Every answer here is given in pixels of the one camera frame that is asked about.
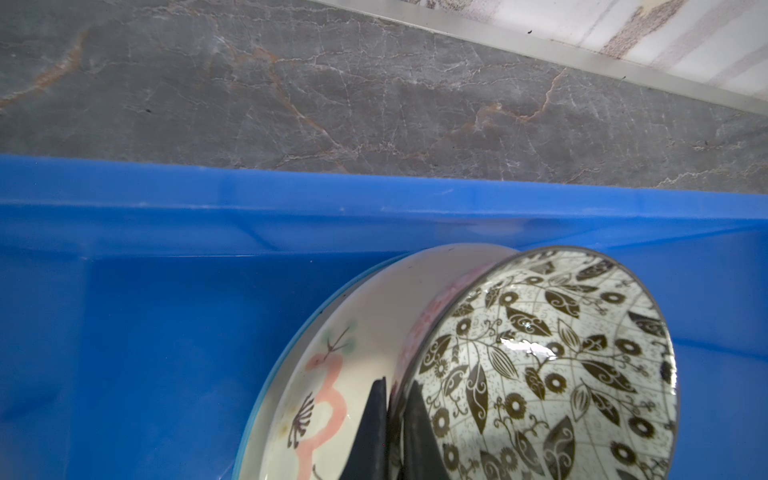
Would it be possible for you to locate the black white patterned bowl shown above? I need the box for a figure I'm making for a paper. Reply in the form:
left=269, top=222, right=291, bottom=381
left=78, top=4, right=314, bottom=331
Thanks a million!
left=388, top=246, right=679, bottom=479

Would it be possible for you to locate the cream floral plate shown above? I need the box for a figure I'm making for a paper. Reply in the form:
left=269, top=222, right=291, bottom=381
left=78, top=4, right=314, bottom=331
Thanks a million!
left=232, top=243, right=514, bottom=479

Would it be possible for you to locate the blue plastic bin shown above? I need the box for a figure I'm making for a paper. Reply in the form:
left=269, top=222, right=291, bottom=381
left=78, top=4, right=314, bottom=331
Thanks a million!
left=1, top=156, right=767, bottom=479

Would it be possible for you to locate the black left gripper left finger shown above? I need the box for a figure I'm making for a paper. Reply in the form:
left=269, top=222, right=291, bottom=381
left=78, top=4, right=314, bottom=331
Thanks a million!
left=339, top=378, right=388, bottom=480

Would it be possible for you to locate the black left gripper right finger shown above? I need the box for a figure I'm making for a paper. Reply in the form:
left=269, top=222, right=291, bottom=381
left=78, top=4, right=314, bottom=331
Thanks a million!
left=401, top=382, right=449, bottom=480

